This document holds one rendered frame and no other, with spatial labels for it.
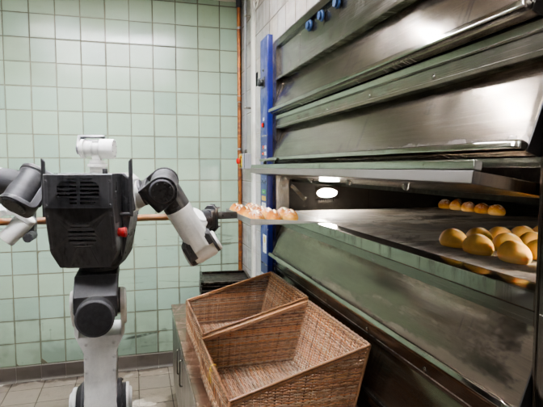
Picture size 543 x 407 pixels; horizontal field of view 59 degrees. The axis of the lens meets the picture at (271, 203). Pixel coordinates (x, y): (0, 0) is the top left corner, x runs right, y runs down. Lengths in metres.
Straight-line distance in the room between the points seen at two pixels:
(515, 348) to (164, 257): 2.72
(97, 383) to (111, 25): 2.44
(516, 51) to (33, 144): 2.97
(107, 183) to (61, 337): 2.29
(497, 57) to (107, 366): 1.46
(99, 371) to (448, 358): 1.11
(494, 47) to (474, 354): 0.68
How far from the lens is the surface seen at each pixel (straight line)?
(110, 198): 1.49
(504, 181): 1.00
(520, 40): 1.13
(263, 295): 2.68
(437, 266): 1.32
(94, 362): 1.79
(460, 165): 0.99
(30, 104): 3.53
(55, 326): 3.65
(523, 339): 1.15
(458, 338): 1.29
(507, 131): 1.10
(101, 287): 1.60
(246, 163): 3.17
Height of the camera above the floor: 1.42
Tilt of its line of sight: 4 degrees down
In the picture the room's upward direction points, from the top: straight up
